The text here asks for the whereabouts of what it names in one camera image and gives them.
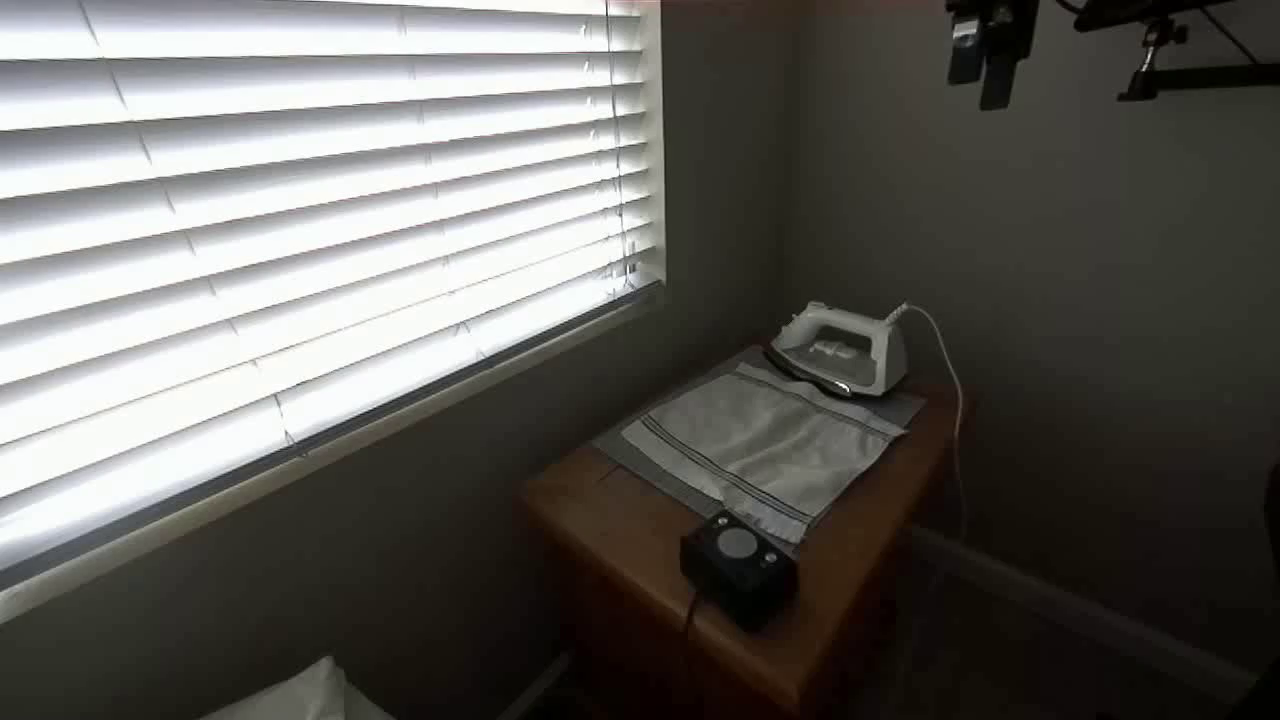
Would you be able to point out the white window blinds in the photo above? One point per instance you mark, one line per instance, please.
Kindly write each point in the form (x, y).
(334, 200)

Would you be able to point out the white window sill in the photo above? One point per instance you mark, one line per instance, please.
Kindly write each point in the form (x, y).
(264, 490)

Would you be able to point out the black alarm clock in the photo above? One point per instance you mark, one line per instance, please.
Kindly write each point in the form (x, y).
(743, 575)

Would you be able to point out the white clothes iron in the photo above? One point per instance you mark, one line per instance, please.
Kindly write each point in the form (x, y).
(842, 349)

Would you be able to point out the grey woven mat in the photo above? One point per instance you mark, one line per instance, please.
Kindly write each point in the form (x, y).
(625, 453)

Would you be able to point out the white striped towel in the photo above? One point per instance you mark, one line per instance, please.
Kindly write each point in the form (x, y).
(760, 440)

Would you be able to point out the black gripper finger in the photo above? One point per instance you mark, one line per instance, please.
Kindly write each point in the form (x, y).
(1007, 54)
(965, 50)

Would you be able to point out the wooden nightstand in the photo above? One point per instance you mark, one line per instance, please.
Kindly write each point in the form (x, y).
(600, 535)

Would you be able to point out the white crumpled bed sheet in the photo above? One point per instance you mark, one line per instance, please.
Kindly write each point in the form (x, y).
(306, 694)

